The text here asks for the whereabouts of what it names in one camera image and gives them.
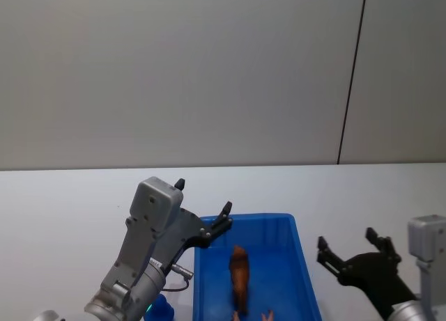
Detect blue plastic bin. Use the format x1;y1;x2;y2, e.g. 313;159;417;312
192;212;323;321

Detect thin dark gripper cable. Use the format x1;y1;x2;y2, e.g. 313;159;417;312
162;263;194;292

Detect brown toy horse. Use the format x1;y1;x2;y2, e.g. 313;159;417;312
228;244;252;317

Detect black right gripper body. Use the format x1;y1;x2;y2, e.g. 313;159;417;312
335;251;420;319

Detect small blue toy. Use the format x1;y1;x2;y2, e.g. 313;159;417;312
144;292;176;321

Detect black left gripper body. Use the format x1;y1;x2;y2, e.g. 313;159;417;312
150;208;212;270

